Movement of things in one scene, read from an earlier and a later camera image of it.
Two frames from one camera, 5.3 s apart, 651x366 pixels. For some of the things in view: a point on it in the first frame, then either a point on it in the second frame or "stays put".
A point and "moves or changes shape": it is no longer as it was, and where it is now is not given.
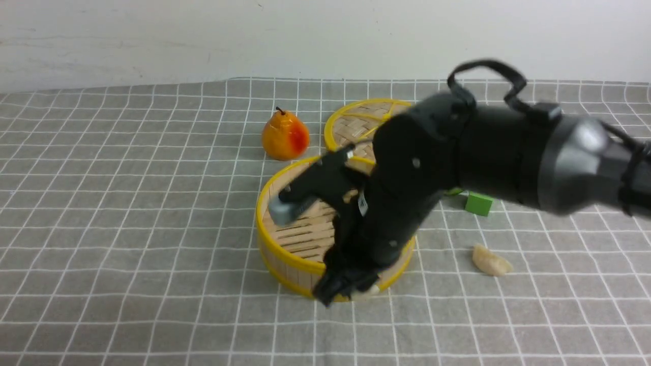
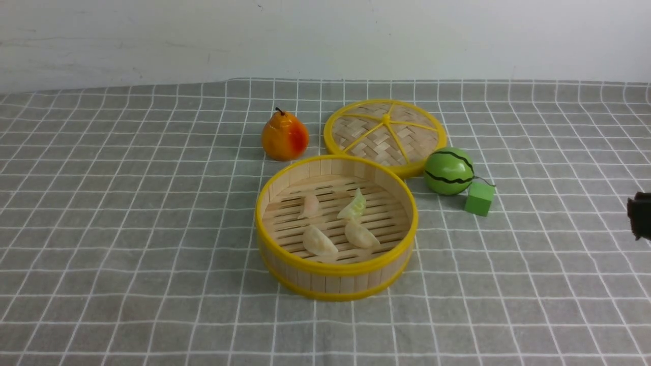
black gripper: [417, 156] -> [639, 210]
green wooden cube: [478, 203] stays put
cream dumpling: [489, 262] moves or changes shape
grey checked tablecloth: [129, 237] stays put
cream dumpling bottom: [373, 290] -> [317, 242]
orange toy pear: [285, 137] stays put
